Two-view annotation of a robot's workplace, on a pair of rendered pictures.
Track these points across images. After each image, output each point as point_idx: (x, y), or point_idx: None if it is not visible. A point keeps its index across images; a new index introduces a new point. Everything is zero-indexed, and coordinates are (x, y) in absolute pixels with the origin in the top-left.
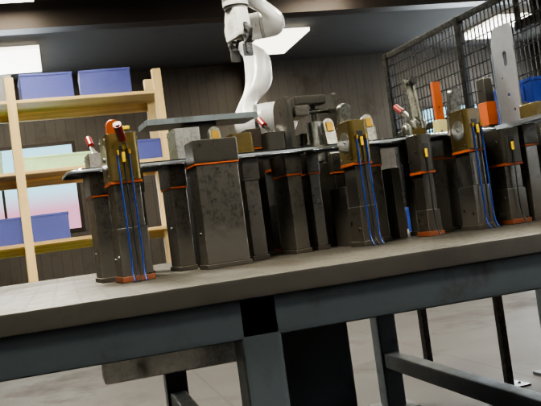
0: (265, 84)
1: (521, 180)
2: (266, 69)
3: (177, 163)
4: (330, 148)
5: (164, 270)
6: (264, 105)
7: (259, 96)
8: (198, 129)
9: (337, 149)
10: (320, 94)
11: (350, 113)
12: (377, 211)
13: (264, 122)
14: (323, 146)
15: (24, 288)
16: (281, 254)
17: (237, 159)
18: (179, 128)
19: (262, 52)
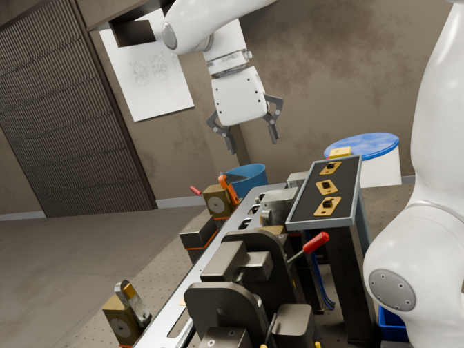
0: (418, 172)
1: None
2: (415, 138)
3: (258, 220)
4: (193, 329)
5: (323, 284)
6: (393, 219)
7: (444, 189)
8: (261, 204)
9: (188, 339)
10: (203, 269)
11: (119, 297)
12: None
13: (305, 244)
14: (164, 303)
15: (378, 224)
16: None
17: (184, 248)
18: (266, 193)
19: (423, 83)
